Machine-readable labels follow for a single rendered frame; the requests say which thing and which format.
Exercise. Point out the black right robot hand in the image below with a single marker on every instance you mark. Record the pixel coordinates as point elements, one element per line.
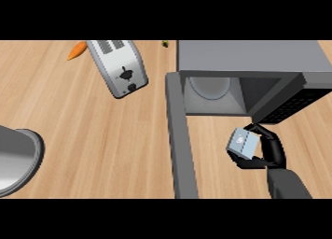
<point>275,148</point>

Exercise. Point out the pale blue milk carton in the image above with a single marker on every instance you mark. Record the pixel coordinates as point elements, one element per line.
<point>244,143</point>

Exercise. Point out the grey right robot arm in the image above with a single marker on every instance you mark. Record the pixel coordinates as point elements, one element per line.
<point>287,184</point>

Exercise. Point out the grey microwave door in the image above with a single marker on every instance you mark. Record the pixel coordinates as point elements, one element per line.
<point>181,137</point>

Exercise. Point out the grey microwave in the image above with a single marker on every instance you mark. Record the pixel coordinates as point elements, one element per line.
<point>260,77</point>

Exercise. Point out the small green object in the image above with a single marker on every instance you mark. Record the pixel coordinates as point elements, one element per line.
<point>164,44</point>

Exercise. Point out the silver toaster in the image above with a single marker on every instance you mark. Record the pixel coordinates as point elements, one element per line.
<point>120,67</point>

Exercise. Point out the orange carrot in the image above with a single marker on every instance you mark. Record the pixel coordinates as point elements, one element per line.
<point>77,50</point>

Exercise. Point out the silver metal pot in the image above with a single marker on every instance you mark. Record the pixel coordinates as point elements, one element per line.
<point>10,161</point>

